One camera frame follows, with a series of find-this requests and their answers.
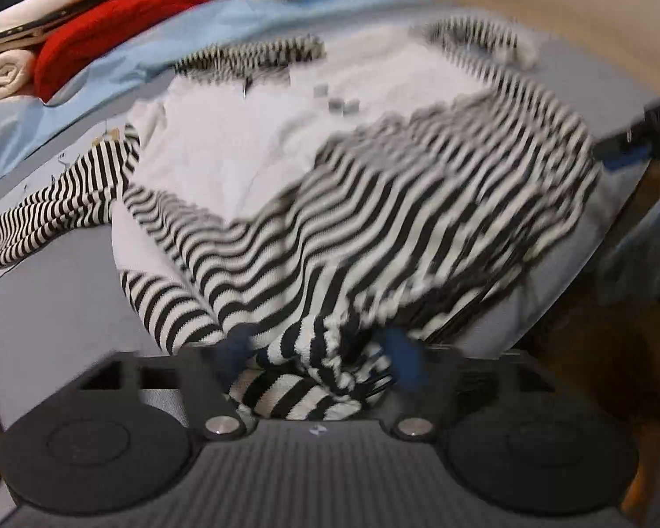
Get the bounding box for light blue printed blanket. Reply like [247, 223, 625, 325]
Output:
[0, 0, 438, 191]

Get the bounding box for grey blue cloth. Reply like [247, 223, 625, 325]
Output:
[605, 181, 660, 301]

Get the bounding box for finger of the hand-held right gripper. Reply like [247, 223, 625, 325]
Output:
[594, 121, 656, 172]

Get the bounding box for black white striped sweater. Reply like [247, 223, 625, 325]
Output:
[0, 16, 604, 422]

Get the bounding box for red knitted sweater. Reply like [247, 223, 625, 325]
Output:
[33, 0, 210, 103]

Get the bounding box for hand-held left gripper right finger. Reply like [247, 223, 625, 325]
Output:
[381, 329, 557, 442]

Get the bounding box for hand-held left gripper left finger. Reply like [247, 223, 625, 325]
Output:
[78, 324, 255, 442]

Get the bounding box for cream folded cloth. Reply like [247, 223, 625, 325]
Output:
[0, 47, 40, 104]

